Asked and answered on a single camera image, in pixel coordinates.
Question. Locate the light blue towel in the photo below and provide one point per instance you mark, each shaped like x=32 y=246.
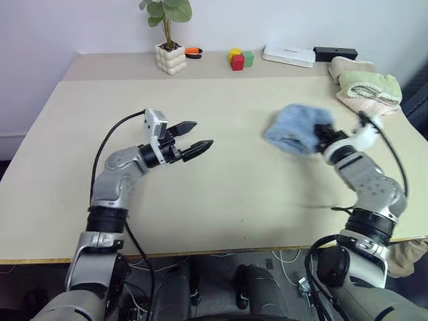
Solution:
x=294 y=127

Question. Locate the pale pink folded towel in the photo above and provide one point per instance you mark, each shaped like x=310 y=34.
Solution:
x=368 y=106

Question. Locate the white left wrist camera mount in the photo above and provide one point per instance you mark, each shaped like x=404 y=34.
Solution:
x=152 y=125

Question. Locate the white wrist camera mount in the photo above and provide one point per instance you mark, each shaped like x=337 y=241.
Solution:
x=152 y=125
x=366 y=137

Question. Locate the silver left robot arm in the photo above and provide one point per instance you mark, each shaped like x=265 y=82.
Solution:
x=110 y=187

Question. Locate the red cube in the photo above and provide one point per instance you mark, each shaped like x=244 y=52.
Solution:
x=237 y=63

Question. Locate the green folded towel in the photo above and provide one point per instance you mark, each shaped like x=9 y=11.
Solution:
x=368 y=82

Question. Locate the dark grey rounded shape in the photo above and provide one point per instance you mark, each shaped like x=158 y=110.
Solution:
x=267 y=294
x=174 y=294

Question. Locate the cream bubble plant pot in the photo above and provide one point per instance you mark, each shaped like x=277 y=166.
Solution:
x=171 y=60

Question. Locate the green cube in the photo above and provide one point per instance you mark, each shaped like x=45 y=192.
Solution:
x=248 y=59

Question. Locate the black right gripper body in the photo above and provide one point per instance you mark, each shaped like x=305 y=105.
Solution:
x=329 y=135

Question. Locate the flat white box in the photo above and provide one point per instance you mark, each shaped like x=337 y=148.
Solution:
x=289 y=55

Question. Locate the tan crumpled cloth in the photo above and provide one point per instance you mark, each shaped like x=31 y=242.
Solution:
x=406 y=259

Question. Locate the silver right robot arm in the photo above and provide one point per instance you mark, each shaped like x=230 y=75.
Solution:
x=371 y=187

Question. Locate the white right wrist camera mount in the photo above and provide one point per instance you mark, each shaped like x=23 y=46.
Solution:
x=366 y=137

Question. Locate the yellow cube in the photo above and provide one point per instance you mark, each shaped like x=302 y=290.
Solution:
x=234 y=51

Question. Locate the long black box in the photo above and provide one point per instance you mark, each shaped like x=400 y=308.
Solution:
x=336 y=54

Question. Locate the orange and black pliers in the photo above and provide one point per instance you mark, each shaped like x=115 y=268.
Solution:
x=192 y=51

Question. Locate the green leafy plant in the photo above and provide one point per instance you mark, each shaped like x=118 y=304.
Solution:
x=167 y=8

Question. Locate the beige folded towel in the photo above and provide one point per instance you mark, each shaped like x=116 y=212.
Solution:
x=351 y=67

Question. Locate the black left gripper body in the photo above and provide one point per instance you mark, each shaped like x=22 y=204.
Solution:
x=168 y=152

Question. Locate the black chair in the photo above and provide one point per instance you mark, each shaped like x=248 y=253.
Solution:
x=418 y=100

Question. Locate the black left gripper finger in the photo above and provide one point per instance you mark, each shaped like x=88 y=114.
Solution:
x=184 y=127
x=199 y=150

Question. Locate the small metal clip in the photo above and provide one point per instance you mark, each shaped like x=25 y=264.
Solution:
x=305 y=286

